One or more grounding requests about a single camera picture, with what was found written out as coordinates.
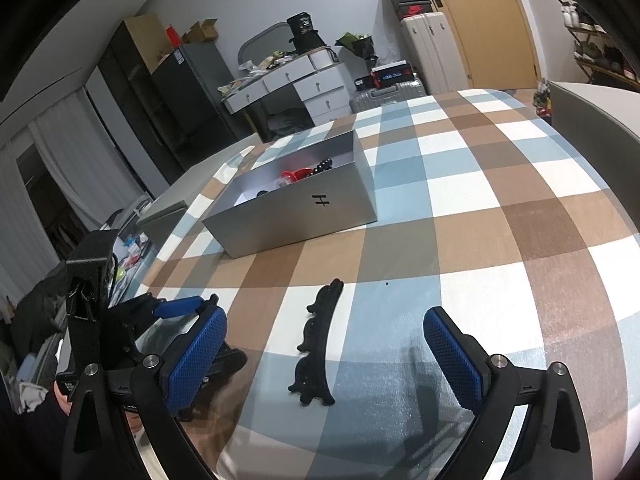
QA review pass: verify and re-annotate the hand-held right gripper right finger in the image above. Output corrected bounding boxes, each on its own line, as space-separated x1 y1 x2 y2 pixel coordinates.
423 306 594 480

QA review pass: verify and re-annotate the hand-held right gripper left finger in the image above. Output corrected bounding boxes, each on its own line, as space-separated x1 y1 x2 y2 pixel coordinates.
59 306 229 480

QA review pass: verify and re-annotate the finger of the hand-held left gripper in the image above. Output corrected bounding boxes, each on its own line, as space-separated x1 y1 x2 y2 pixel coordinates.
154 294 222 319
202 342 249 379

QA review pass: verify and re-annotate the large black hair clip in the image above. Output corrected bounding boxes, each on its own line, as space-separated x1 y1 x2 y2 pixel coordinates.
287 278 346 406

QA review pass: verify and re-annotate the grey cardboard box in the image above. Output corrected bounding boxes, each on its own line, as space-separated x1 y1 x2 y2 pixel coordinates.
201 128 379 260

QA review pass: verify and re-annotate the red white toy ring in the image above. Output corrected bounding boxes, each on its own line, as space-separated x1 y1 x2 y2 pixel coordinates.
278 168 314 190

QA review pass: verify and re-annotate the person's left forearm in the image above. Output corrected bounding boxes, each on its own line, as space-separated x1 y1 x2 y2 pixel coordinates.
0 400 71 480

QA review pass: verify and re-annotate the person's left hand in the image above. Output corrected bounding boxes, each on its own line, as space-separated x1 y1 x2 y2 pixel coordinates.
52 382 76 414

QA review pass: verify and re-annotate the black jacket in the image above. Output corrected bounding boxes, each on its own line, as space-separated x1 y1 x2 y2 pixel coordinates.
9 259 77 352

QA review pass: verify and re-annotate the white curtain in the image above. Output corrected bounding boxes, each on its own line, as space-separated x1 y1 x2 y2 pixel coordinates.
0 85 157 302

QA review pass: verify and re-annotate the checked blanket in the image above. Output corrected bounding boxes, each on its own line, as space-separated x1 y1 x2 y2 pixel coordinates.
129 87 640 480

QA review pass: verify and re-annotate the dark tall cabinet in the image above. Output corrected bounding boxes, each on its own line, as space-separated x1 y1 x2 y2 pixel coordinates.
104 13 187 187

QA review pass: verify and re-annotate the dark clothes pile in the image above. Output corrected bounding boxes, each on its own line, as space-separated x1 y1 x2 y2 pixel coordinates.
264 107 316 141

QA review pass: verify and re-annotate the black refrigerator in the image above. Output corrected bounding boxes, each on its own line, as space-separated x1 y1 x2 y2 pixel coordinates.
151 42 239 144

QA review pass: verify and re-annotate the white desk with drawers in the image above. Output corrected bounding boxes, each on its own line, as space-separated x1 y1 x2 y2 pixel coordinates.
222 48 349 129

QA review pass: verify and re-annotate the silver suitcase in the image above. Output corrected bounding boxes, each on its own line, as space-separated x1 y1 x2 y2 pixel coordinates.
348 79 429 114

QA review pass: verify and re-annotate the open cardboard box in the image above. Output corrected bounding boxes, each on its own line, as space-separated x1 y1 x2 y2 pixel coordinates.
182 18 220 44

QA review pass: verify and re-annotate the grey arched mirror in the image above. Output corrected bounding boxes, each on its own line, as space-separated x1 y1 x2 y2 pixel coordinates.
237 23 292 64

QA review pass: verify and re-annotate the black box with red edge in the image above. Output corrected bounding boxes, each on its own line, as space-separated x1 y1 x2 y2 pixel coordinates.
370 59 414 89

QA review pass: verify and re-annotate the beige suitcase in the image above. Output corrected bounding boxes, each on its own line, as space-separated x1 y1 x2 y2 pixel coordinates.
399 11 469 96

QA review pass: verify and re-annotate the black round box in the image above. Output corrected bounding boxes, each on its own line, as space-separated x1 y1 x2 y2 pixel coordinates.
286 11 315 36

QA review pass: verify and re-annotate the wooden door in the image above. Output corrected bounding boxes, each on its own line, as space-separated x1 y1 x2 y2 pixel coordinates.
404 0 544 92

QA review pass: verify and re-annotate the wooden shoe rack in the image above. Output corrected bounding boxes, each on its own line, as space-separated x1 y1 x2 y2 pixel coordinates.
547 0 640 92

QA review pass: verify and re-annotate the black red shoe box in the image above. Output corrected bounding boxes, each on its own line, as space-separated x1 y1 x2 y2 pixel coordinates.
394 2 434 21

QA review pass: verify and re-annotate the grey bed frame panel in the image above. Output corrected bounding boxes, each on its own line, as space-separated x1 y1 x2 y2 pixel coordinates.
547 79 640 142
137 132 262 252

